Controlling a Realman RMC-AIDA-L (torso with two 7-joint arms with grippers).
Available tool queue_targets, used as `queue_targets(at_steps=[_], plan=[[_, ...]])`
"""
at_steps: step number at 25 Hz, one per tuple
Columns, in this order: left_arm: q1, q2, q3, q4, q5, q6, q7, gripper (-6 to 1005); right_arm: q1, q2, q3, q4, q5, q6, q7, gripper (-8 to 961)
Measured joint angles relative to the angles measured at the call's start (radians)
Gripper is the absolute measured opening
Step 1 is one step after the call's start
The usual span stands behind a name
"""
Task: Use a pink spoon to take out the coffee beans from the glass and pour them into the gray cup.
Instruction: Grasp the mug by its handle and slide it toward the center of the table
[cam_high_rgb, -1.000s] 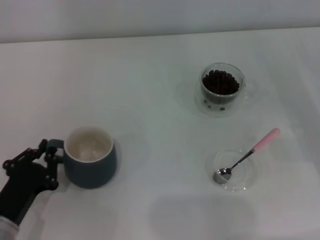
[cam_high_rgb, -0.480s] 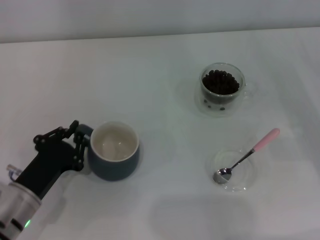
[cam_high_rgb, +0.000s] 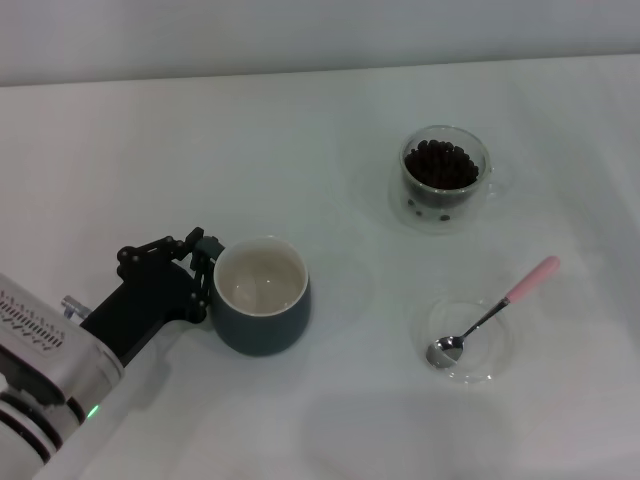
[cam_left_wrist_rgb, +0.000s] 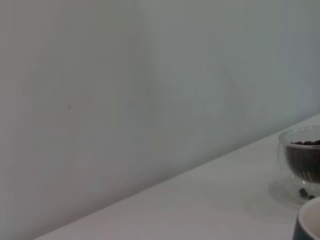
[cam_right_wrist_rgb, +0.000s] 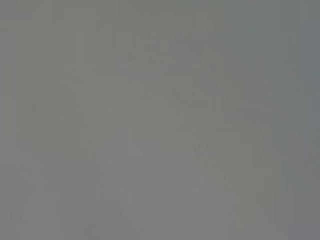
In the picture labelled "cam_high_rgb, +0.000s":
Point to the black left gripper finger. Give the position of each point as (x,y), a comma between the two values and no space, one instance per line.
(150,250)
(201,285)

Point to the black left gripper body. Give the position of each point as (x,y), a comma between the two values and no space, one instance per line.
(145,305)

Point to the dark green ceramic mug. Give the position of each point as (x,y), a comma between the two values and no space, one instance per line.
(270,332)

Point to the pile of coffee beans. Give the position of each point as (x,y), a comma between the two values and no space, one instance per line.
(440,165)

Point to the silver connector plug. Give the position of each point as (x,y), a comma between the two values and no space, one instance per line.
(75,307)

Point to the clear glass saucer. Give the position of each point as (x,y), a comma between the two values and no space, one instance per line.
(430,223)

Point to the small clear glass dish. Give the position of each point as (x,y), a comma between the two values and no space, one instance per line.
(492,345)

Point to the clear double-wall glass cup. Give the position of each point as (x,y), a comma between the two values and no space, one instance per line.
(440,200)

